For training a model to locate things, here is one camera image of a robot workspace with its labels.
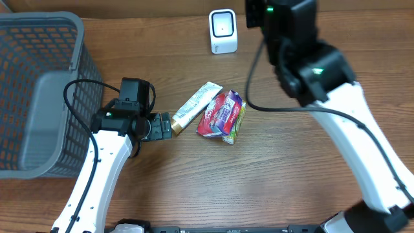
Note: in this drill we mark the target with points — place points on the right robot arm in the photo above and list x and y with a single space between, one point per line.
319 77

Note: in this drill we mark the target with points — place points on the grey plastic mesh basket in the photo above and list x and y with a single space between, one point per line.
49 83

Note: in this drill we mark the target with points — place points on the green yellow snack pack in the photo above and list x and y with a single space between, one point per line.
232 137

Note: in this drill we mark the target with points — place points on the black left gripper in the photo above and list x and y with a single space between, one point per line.
165 131

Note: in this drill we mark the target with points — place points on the purple red pad pack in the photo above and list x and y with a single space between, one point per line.
220 115

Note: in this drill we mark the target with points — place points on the white barcode scanner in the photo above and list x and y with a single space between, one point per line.
223 31

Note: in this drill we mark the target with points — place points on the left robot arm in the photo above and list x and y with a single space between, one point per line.
116 133

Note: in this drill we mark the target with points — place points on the white tube gold cap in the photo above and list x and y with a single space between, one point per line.
194 106

